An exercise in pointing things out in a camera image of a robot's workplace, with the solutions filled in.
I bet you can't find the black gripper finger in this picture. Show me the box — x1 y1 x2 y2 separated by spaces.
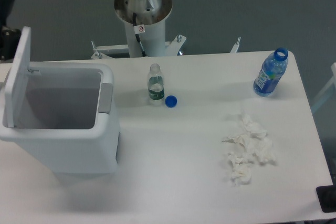
1 26 22 60

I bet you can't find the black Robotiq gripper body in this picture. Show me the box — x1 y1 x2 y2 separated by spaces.
0 0 15 28

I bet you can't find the white trash can lid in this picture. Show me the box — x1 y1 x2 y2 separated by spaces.
4 26 36 128

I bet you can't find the white trash can body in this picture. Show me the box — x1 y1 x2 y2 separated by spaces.
1 62 120 174

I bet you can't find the grey trash can push button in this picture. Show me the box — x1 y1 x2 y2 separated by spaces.
98 83 113 114

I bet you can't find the blue bottle cap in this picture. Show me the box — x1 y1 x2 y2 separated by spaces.
165 95 177 108

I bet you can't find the clear small water bottle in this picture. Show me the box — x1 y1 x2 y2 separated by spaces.
147 63 164 106

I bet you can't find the crumpled white tissue left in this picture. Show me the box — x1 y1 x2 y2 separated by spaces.
222 133 254 151

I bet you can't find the crumpled white tissue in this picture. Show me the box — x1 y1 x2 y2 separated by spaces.
231 163 251 186
227 152 254 167
255 137 277 164
241 113 267 139
222 133 254 151

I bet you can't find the crumpled white tissue middle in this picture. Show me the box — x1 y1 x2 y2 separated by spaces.
227 152 254 167

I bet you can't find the crumpled white tissue upper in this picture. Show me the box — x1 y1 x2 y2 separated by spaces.
241 113 267 139

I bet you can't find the blue drink bottle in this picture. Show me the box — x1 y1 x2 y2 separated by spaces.
253 47 288 97

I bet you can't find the crumpled white tissue bottom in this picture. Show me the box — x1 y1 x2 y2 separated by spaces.
231 163 251 186

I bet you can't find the crumpled white tissue right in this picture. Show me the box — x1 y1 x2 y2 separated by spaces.
255 137 277 164

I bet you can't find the black device at corner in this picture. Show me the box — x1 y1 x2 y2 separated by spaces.
316 185 335 213

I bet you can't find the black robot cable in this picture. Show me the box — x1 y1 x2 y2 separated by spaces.
132 12 148 57

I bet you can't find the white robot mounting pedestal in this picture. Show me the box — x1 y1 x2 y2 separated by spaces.
124 20 166 58

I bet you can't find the white metal base frame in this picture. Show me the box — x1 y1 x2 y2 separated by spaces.
90 34 242 59

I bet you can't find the white frame at right edge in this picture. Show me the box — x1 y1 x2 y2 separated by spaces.
310 62 335 114

